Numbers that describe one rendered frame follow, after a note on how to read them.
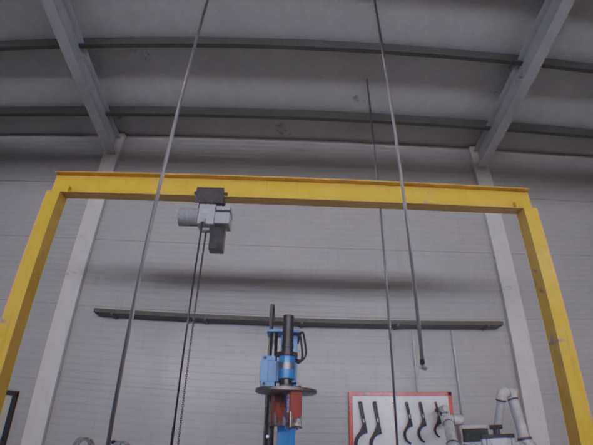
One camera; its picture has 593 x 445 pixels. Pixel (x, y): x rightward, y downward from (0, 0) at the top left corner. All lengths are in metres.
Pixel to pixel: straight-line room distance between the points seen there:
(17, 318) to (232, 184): 2.45
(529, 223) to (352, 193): 1.91
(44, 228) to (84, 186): 0.62
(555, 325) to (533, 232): 1.00
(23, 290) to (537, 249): 5.09
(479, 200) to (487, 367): 2.90
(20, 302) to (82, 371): 2.51
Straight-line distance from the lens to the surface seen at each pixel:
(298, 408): 3.80
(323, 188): 4.38
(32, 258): 4.59
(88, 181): 4.92
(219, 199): 4.22
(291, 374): 3.99
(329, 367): 6.11
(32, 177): 8.78
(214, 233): 4.07
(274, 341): 4.44
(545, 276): 4.60
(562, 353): 4.40
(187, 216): 4.20
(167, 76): 7.44
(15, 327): 4.40
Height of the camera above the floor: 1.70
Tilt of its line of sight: 29 degrees up
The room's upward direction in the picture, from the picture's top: 2 degrees clockwise
